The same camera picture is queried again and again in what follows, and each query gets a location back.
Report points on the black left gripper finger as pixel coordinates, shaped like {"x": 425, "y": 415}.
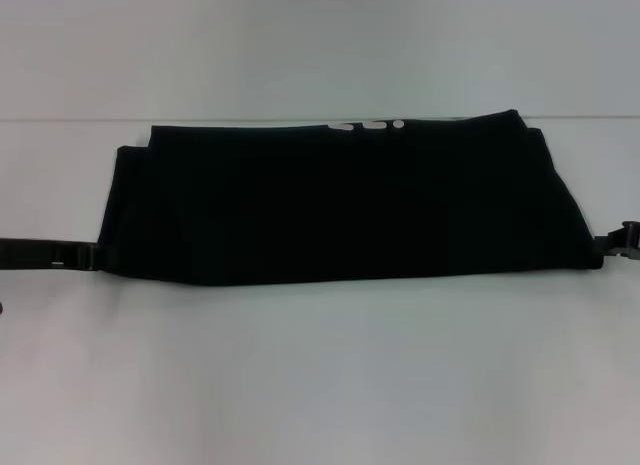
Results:
{"x": 106, "y": 252}

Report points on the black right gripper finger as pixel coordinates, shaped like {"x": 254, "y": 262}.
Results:
{"x": 622, "y": 241}

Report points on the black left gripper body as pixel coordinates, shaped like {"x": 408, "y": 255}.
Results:
{"x": 45, "y": 254}

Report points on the black shirt with FREE print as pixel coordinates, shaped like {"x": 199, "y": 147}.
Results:
{"x": 340, "y": 205}

